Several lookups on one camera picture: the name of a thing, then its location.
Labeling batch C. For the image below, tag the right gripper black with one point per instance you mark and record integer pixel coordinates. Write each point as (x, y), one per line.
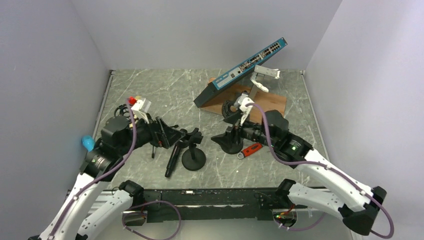
(225, 139)

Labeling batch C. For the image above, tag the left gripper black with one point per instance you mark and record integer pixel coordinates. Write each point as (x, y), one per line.
(151, 126)

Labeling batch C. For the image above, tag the black shock mount desk stand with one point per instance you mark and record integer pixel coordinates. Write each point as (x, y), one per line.
(231, 116)

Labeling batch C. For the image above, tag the black tripod shock mount stand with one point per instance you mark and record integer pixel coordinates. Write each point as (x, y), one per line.
(123, 111)

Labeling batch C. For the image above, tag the black microphone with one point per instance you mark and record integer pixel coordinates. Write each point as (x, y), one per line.
(173, 159)

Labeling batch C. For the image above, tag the black round base stand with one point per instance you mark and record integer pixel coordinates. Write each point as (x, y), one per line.
(194, 158)

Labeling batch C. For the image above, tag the blue microphone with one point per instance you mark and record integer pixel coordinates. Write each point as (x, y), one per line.
(88, 142)

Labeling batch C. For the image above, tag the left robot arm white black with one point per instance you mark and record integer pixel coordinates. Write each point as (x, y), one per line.
(119, 137)

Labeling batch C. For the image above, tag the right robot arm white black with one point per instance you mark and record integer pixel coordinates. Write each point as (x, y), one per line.
(355, 204)

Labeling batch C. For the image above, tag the wooden board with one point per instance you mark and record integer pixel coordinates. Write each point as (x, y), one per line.
(267, 101)

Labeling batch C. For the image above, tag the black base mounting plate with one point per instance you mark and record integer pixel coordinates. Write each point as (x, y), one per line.
(262, 204)

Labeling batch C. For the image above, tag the red handled adjustable wrench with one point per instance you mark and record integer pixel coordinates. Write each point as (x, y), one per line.
(248, 151)

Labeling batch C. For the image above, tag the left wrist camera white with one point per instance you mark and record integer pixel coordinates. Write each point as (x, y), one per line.
(140, 108)

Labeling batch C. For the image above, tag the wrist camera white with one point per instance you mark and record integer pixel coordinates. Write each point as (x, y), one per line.
(242, 103)
(140, 108)

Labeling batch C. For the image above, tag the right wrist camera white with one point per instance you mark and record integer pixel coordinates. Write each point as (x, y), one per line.
(242, 103)

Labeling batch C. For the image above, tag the blue network switch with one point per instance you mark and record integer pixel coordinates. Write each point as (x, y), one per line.
(235, 74)

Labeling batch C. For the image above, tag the white metal bracket stand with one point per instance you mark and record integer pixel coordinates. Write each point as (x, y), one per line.
(259, 74)

